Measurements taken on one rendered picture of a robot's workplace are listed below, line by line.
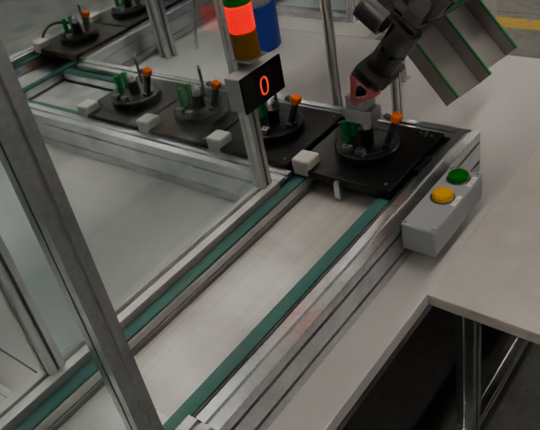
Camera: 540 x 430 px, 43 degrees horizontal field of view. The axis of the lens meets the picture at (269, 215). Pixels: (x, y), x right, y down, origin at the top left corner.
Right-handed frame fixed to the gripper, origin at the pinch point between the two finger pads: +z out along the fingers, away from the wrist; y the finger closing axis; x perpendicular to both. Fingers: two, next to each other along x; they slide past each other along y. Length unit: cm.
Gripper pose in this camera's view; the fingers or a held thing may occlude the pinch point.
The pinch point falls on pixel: (360, 95)
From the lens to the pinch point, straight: 144.7
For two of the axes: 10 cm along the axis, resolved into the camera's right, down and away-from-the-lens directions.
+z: -3.4, 5.0, 8.0
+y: -5.9, 5.4, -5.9
